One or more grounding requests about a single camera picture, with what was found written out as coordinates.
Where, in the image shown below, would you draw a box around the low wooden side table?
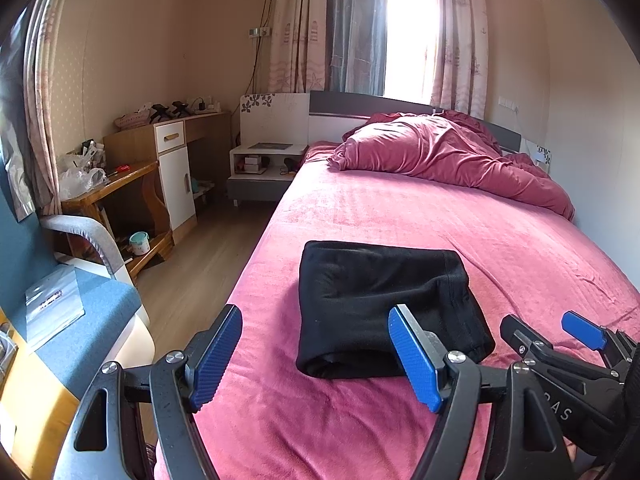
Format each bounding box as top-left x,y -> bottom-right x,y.
62,162 -> 174,283

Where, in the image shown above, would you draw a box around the blue cushioned armchair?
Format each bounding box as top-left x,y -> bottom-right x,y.
0,179 -> 156,478

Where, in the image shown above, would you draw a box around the teal white cup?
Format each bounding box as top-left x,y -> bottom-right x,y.
129,231 -> 151,256

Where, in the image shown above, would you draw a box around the clear plastic sleeve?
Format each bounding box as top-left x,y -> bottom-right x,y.
25,264 -> 85,351

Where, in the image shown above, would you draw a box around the black pants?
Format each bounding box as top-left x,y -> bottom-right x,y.
296,240 -> 496,379

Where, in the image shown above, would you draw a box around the black cable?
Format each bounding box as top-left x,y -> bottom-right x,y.
230,0 -> 277,141

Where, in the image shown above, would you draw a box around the pink left side curtain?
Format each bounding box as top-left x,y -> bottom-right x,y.
1,0 -> 65,221

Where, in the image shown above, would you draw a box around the dark grey bed headboard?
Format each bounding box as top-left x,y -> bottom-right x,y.
308,90 -> 523,154

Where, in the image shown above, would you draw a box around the pink crumpled duvet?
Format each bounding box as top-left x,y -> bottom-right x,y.
329,110 -> 575,220

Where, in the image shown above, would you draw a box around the white bedside nightstand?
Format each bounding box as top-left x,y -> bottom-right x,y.
227,93 -> 309,205

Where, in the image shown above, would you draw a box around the pink patterned window curtain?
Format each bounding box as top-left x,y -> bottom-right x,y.
268,0 -> 489,118

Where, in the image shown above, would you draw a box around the white plastic bag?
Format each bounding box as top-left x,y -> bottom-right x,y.
58,150 -> 108,202

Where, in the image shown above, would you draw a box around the wooden desk with white drawers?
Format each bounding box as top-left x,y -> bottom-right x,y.
103,110 -> 232,244

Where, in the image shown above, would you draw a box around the pink bed sheet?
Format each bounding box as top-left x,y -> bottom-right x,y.
195,146 -> 639,479

